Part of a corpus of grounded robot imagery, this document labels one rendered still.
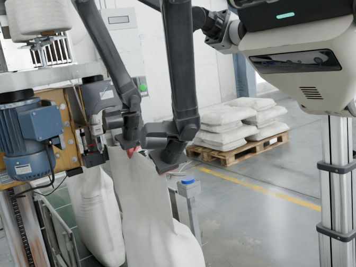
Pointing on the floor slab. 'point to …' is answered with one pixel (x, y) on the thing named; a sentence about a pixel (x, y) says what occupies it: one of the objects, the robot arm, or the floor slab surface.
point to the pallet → (209, 155)
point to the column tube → (37, 246)
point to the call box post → (194, 219)
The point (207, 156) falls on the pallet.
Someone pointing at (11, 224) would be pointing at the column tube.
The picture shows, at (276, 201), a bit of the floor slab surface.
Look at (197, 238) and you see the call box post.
